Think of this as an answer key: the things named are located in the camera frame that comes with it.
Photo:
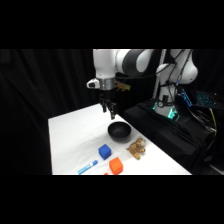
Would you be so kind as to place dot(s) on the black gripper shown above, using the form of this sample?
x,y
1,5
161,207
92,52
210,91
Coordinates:
x,y
106,95

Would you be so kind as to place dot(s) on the blue pen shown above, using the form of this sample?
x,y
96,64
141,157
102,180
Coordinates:
x,y
87,167

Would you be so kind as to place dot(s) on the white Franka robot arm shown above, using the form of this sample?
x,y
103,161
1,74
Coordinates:
x,y
106,65

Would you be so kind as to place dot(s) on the black bowl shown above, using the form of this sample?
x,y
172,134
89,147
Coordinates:
x,y
119,130

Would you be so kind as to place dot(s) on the blue cube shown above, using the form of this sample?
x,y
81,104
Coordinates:
x,y
104,151

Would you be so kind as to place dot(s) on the brown toy figure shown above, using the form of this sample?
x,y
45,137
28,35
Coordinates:
x,y
136,148

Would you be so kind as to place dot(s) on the orange cube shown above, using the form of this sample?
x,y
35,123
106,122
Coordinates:
x,y
116,165

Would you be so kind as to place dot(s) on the black cloth-covered robot stand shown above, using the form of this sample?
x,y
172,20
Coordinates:
x,y
166,133

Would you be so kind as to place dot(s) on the green base light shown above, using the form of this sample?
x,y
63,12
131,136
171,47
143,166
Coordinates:
x,y
173,114

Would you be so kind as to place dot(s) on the black curtain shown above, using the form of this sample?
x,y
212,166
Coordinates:
x,y
40,86

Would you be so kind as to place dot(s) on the blue-lit keyboard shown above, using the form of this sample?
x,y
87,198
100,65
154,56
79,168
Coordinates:
x,y
205,99

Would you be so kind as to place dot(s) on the tan wrist bracket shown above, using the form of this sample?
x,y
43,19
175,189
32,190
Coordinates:
x,y
122,86

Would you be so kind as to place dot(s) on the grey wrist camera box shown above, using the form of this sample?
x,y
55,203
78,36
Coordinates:
x,y
93,83

